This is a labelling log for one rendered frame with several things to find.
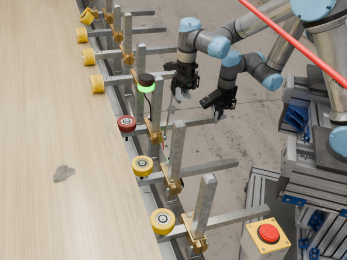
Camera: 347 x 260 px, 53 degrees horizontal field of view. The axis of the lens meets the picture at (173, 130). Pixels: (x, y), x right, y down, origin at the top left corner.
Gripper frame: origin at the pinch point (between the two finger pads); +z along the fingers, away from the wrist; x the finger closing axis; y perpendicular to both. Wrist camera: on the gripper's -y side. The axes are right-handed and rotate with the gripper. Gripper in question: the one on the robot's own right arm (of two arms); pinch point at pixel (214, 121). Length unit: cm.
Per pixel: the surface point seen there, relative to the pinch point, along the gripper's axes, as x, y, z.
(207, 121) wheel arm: -1.6, -4.2, -2.1
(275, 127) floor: 72, 105, 83
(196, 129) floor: 84, 36, 83
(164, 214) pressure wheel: -49, -40, -8
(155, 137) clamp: -8.6, -31.5, -4.0
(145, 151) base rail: 0.6, -32.5, 12.5
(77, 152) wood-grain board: -14, -63, -8
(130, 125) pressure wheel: -3.5, -40.9, -8.1
